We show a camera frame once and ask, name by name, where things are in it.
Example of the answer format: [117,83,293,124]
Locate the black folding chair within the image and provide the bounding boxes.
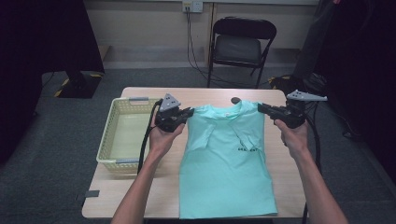
[206,17,278,90]

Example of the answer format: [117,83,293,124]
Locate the grey hanging cover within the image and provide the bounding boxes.
[292,0,337,80]

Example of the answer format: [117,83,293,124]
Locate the black floor cables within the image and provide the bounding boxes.
[304,94,362,185]

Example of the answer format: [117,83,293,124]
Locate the left hand-held gripper cable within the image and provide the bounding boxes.
[136,98,164,175]

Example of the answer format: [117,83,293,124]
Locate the pale green plastic basket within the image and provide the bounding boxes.
[95,96,164,173]

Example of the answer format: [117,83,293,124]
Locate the person's left hand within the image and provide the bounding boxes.
[148,119,187,161]

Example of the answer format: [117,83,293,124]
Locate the person's right hand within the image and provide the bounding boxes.
[274,119,310,161]

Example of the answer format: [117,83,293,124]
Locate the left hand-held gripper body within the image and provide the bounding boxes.
[154,92,185,133]

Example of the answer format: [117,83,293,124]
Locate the grey table bracket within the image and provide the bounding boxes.
[74,189,101,202]

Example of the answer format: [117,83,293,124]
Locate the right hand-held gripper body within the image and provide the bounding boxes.
[273,89,329,129]

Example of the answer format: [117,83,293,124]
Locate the white wall socket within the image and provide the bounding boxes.
[182,0,204,14]

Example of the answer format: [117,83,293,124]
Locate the teal t-shirt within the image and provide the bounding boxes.
[178,99,278,220]

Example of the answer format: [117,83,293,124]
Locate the black curtain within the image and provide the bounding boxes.
[0,0,106,166]
[314,0,396,188]

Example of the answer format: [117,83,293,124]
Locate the black stand base yellow tape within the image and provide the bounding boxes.
[54,70,104,100]
[269,74,312,101]

